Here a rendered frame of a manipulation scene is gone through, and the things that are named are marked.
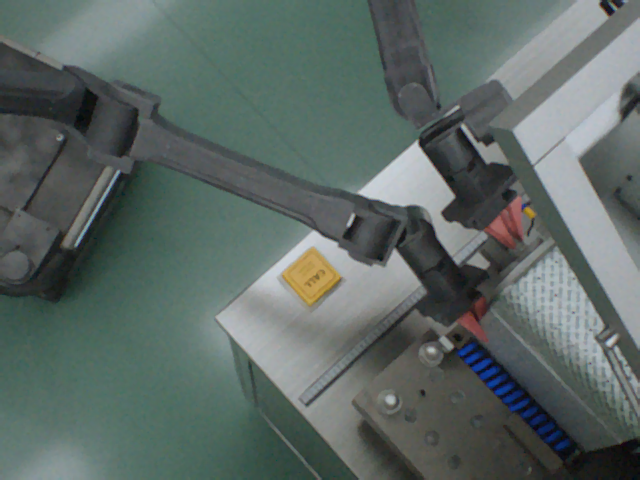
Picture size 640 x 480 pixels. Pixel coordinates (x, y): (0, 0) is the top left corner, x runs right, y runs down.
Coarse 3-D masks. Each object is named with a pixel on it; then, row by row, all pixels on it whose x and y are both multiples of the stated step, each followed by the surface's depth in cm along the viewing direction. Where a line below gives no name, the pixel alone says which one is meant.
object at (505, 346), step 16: (480, 320) 153; (496, 320) 147; (496, 336) 153; (512, 336) 146; (496, 352) 159; (512, 352) 152; (528, 352) 146; (512, 368) 158; (528, 368) 151; (544, 368) 145; (528, 384) 157; (544, 384) 150; (560, 384) 144; (544, 400) 156; (560, 400) 150; (576, 400) 144; (560, 416) 155; (576, 416) 149; (592, 416) 143; (576, 432) 155; (592, 432) 148; (608, 432) 142; (592, 448) 154
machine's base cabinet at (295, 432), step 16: (240, 352) 183; (240, 368) 207; (256, 368) 183; (240, 384) 234; (256, 384) 205; (256, 400) 238; (272, 400) 201; (272, 416) 229; (288, 416) 198; (288, 432) 225; (304, 432) 194; (304, 448) 221; (320, 448) 191; (320, 464) 216; (336, 464) 187
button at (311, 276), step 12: (312, 252) 176; (300, 264) 176; (312, 264) 176; (324, 264) 176; (288, 276) 175; (300, 276) 175; (312, 276) 175; (324, 276) 175; (336, 276) 175; (300, 288) 174; (312, 288) 175; (324, 288) 175; (312, 300) 174
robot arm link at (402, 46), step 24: (384, 0) 133; (408, 0) 133; (384, 24) 134; (408, 24) 133; (384, 48) 134; (408, 48) 133; (384, 72) 135; (408, 72) 134; (432, 72) 138; (432, 96) 134
